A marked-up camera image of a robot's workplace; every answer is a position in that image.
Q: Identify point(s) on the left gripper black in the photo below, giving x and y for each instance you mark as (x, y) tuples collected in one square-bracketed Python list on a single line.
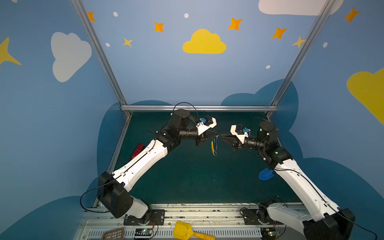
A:
[(202, 137)]

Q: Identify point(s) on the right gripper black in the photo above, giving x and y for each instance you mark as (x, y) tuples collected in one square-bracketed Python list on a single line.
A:
[(238, 143)]

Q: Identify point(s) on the grey keyring yellow handle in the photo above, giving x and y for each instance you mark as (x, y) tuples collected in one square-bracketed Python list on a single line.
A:
[(214, 146)]

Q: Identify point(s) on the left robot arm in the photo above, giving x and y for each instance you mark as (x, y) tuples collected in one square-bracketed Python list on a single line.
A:
[(114, 189)]

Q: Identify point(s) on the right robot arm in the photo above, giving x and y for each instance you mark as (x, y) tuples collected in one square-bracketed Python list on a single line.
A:
[(325, 220)]

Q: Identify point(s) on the red spray bottle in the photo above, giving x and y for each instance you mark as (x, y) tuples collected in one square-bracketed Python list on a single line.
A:
[(139, 148)]

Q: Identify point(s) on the yellow plastic scoop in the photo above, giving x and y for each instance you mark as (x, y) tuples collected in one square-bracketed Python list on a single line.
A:
[(183, 231)]

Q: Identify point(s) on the right controller board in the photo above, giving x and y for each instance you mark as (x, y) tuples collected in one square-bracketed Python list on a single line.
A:
[(268, 234)]

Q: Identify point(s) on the controller board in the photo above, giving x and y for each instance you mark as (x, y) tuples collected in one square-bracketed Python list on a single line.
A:
[(268, 234), (143, 233)]

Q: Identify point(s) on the left controller board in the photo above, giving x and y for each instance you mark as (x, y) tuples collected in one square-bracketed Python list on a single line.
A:
[(143, 233)]

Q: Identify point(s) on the brown perforated plate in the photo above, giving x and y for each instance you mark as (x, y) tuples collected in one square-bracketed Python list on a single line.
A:
[(116, 234)]

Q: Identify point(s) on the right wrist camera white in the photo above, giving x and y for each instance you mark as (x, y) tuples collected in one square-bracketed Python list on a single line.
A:
[(240, 132)]

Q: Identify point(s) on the blue trowel wooden handle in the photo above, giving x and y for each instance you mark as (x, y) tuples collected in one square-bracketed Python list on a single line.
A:
[(266, 174)]

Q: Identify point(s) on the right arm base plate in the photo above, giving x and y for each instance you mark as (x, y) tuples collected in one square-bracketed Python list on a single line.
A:
[(256, 217)]

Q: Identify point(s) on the aluminium frame rail back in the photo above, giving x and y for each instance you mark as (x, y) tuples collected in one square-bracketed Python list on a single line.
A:
[(159, 108)]

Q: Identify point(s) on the aluminium frame rail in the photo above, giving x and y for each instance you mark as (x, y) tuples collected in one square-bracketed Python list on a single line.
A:
[(286, 99), (159, 108), (116, 121)]

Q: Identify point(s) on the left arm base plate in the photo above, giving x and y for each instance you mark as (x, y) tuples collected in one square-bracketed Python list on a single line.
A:
[(155, 216)]

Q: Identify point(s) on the aluminium frame rail right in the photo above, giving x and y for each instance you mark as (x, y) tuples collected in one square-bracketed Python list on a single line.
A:
[(286, 99)]

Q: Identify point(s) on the aluminium frame rail left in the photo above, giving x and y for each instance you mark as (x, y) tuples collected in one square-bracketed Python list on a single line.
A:
[(116, 121)]

